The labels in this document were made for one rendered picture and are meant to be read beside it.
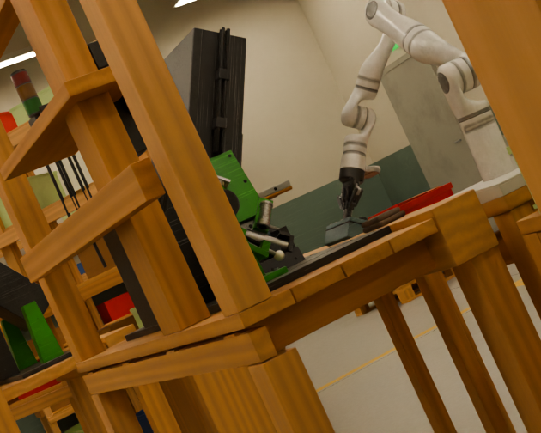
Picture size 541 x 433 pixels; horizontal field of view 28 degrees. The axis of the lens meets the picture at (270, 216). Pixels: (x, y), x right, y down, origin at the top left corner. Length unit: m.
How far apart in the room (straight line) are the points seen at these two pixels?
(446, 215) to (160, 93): 0.74
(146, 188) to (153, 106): 0.19
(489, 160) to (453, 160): 9.10
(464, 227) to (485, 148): 0.34
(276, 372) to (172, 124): 0.58
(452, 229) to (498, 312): 0.23
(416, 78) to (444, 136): 0.70
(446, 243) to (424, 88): 9.40
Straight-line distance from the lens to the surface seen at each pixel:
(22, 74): 3.20
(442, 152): 12.10
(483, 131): 2.88
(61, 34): 2.76
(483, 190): 2.76
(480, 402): 3.21
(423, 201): 3.20
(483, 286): 2.62
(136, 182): 2.40
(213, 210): 2.33
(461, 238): 2.60
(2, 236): 6.21
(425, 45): 3.02
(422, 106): 12.10
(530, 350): 2.68
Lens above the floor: 1.01
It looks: 1 degrees up
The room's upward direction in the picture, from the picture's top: 25 degrees counter-clockwise
